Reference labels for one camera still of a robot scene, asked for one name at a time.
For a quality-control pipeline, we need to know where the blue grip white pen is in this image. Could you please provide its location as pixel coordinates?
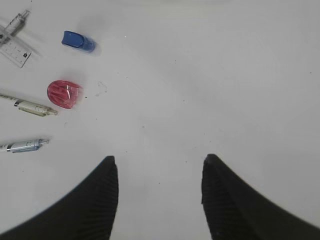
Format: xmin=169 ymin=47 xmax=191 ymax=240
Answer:
xmin=0 ymin=139 xmax=50 ymax=153

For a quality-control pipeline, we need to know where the grey grip white pen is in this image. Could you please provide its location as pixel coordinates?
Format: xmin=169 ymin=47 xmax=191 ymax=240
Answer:
xmin=0 ymin=9 xmax=31 ymax=45

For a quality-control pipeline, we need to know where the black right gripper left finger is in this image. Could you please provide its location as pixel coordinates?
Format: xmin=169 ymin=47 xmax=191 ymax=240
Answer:
xmin=0 ymin=156 xmax=118 ymax=240

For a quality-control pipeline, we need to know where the pink pencil sharpener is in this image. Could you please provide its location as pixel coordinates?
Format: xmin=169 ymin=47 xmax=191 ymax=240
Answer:
xmin=47 ymin=80 xmax=82 ymax=109

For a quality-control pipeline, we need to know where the blue pencil sharpener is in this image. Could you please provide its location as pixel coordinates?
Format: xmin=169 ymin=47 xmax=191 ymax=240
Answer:
xmin=61 ymin=31 xmax=96 ymax=53

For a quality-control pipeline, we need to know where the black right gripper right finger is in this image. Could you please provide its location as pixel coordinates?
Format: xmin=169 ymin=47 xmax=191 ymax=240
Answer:
xmin=201 ymin=154 xmax=320 ymax=240

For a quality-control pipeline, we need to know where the beige grip white pen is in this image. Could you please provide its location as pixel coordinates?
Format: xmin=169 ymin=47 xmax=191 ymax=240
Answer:
xmin=0 ymin=93 xmax=58 ymax=117

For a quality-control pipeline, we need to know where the clear plastic ruler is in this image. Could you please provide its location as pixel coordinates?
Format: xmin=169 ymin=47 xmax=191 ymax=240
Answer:
xmin=0 ymin=26 xmax=32 ymax=69

